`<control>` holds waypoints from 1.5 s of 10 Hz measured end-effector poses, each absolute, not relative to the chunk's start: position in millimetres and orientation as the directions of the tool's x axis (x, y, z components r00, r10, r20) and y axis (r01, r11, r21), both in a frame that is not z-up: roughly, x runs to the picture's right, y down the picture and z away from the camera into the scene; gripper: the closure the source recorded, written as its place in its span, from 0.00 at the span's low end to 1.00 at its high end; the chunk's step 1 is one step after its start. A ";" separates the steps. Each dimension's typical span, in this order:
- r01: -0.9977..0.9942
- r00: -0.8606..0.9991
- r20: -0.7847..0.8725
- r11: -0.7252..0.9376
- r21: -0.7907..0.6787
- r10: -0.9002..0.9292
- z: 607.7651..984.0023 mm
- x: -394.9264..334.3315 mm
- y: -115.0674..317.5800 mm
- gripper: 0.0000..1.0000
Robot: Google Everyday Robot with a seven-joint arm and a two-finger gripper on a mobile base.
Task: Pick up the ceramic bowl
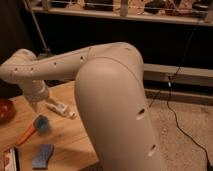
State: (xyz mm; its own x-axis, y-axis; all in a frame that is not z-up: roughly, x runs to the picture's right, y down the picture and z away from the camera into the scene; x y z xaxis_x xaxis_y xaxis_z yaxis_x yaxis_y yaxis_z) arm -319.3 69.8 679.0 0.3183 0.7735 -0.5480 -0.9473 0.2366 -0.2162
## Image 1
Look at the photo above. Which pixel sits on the upper cluttered shelf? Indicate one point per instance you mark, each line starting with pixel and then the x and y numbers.
pixel 119 11

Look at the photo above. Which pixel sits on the red and white box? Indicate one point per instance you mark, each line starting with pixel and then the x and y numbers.
pixel 11 159

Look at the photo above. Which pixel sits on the blue sponge cloth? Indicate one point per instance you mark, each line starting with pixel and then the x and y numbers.
pixel 40 161

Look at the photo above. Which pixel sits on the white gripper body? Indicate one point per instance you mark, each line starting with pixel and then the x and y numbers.
pixel 34 91

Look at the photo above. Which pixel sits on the red ceramic bowl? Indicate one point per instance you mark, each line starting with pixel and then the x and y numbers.
pixel 7 110

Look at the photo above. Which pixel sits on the blue scoop orange handle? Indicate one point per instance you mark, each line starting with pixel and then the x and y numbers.
pixel 40 125

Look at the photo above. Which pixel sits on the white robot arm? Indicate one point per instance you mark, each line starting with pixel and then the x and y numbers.
pixel 109 95

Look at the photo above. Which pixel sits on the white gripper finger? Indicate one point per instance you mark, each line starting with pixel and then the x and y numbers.
pixel 51 100
pixel 34 106

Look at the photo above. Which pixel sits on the metal diagonal rod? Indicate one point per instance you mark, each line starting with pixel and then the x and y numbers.
pixel 46 50

